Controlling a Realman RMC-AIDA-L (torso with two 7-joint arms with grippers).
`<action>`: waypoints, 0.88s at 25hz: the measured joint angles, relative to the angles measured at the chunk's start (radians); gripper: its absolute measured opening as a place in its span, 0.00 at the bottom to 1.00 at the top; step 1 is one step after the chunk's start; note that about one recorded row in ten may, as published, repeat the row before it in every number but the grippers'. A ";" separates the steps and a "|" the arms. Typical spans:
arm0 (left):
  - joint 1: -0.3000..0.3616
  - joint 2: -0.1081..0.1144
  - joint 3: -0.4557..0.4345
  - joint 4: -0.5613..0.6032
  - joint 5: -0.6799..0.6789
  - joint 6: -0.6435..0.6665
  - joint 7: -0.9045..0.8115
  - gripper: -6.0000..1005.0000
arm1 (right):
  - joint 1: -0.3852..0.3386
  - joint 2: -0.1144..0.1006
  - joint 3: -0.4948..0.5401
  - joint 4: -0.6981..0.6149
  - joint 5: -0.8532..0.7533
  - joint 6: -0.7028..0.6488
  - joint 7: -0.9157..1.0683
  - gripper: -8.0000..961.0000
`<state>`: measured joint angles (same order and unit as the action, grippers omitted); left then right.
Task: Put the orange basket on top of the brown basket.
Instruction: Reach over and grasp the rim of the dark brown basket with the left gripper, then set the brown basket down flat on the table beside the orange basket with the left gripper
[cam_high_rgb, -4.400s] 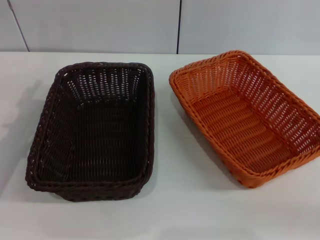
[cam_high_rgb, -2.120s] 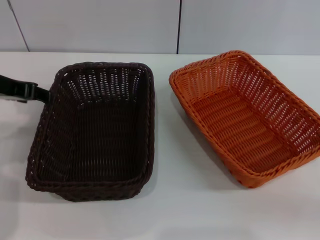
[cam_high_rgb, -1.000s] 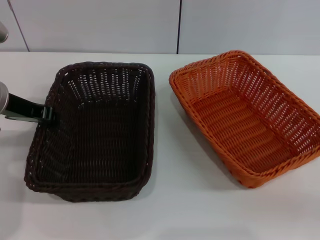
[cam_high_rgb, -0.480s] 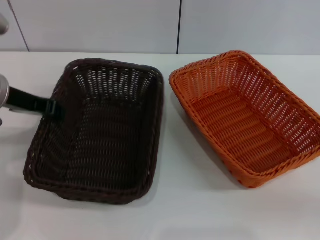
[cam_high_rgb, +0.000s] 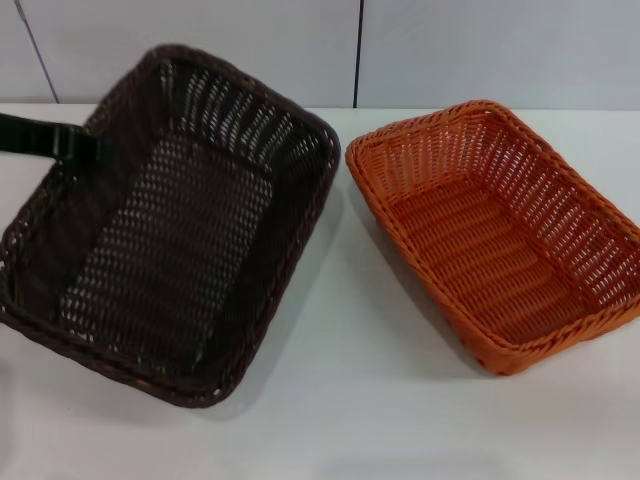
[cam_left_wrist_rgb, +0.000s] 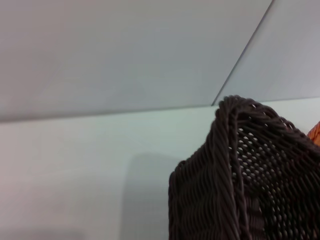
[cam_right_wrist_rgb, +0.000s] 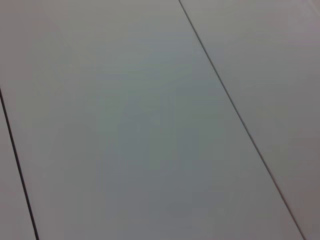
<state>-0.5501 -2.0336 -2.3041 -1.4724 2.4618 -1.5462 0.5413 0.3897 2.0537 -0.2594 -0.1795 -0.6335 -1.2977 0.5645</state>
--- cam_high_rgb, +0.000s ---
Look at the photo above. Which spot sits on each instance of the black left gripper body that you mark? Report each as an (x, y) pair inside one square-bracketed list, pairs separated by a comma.
[(30, 134)]

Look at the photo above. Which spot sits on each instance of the orange wicker basket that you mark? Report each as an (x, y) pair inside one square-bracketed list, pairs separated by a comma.
[(500, 250)]

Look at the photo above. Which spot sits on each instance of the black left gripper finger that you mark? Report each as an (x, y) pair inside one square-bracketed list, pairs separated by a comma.
[(80, 147)]

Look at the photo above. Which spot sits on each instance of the dark brown wicker basket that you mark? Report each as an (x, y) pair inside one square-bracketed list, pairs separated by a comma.
[(170, 240)]

